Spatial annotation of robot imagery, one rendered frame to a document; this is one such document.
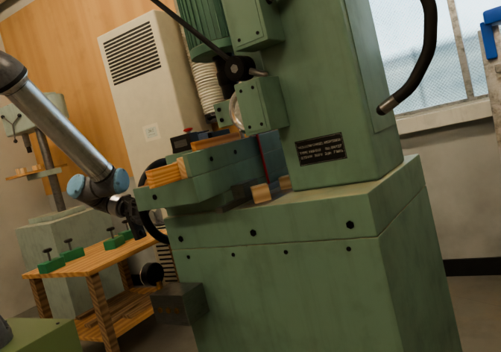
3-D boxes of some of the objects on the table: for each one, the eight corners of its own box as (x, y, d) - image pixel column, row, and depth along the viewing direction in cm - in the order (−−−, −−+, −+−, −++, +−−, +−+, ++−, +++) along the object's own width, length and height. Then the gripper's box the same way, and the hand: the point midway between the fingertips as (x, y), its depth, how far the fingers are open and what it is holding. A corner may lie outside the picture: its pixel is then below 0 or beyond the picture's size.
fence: (304, 139, 148) (300, 123, 148) (309, 138, 147) (304, 122, 147) (187, 178, 99) (181, 154, 99) (192, 177, 98) (186, 154, 98)
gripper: (115, 198, 165) (156, 211, 155) (133, 192, 173) (173, 203, 162) (115, 218, 168) (156, 233, 157) (133, 212, 175) (173, 225, 164)
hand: (162, 224), depth 161 cm, fingers closed
